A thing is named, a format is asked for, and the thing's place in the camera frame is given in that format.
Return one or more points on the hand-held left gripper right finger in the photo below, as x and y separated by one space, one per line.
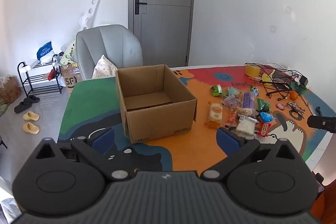
227 141

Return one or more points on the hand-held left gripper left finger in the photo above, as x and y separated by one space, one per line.
103 140

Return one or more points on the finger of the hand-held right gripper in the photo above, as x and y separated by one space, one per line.
321 123

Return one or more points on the white snack packet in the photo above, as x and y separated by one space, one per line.
245 126

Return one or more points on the orange snack packet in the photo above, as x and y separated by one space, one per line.
232 117

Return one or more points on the white orange bread packet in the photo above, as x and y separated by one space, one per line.
214 113

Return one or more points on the red label snack packet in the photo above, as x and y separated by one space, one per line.
264 129

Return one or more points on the small clear purple packet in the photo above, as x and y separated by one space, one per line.
231 102

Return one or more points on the long purple bread packet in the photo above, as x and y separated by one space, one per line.
248 102

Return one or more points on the blue snack packet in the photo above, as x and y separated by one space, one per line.
265 117

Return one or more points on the teal cookie packet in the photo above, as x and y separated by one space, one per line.
233 92

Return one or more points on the dark green snack packet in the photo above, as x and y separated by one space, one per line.
263 105

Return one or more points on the light green snack packet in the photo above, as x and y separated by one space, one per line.
216 90

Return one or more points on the blue green candy packet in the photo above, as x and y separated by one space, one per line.
254 90

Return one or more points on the bunch of keys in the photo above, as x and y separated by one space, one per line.
296 109

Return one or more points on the orange fruit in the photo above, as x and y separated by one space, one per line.
294 96

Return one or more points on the black charger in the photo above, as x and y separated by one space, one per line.
304 81

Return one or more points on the white power strip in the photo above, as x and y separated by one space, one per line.
298 80

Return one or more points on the black metal stand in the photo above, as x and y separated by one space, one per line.
273 92

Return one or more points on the printed cardboard shipping box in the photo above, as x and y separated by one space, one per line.
71 81

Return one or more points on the yellow plastic bag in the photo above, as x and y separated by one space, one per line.
267 76

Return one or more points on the white dotted pillow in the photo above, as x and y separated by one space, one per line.
103 67

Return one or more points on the yellow slipper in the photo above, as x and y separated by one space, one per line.
31 116
31 128

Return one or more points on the yellow tape roll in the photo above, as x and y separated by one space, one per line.
252 70

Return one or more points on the dark slipper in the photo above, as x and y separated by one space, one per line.
31 99
23 108

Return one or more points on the red item on rack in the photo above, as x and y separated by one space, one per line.
53 74

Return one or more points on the black shoe rack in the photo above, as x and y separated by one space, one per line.
42 75

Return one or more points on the green yellow printed bag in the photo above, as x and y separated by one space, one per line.
68 53

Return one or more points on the grey chair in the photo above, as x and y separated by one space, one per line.
118 45

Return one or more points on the white plastic bag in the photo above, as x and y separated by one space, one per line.
48 57

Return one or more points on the green floor mat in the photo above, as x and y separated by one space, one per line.
3 108

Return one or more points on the cardboard box with plastic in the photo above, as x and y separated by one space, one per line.
10 90

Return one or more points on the blue plastic bag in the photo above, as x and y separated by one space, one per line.
44 50

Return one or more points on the silver foil bag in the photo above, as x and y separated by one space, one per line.
8 204

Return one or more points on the grey door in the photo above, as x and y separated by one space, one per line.
162 29

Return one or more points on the white foam board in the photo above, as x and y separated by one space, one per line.
90 11

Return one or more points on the white wall outlet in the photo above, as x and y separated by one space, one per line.
273 29
288 9

